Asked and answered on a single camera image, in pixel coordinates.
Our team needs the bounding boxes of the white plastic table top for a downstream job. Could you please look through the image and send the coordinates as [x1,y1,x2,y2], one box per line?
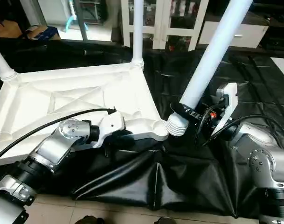
[0,61,169,165]

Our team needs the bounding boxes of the black work mat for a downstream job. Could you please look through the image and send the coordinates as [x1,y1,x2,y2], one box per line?
[0,37,284,219]

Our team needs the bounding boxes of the dark robot left foot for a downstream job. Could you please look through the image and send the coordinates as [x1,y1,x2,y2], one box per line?
[80,215,106,224]

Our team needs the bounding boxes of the dark robot foot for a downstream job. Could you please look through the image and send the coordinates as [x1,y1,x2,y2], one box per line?
[80,215,106,224]
[153,217,178,224]

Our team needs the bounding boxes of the white low drawer unit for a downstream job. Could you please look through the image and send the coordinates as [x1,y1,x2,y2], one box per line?
[199,20,269,49]

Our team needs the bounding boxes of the white glass-door cabinet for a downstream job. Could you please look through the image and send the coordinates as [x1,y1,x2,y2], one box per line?
[121,0,210,52]

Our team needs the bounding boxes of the dark robot right foot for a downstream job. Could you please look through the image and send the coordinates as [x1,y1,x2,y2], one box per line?
[153,217,178,224]

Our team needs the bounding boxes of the grey metal pole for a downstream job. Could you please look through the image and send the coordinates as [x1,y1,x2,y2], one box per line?
[75,0,88,42]

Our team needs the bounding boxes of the light blue hose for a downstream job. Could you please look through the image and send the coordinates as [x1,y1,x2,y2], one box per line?
[62,0,80,32]

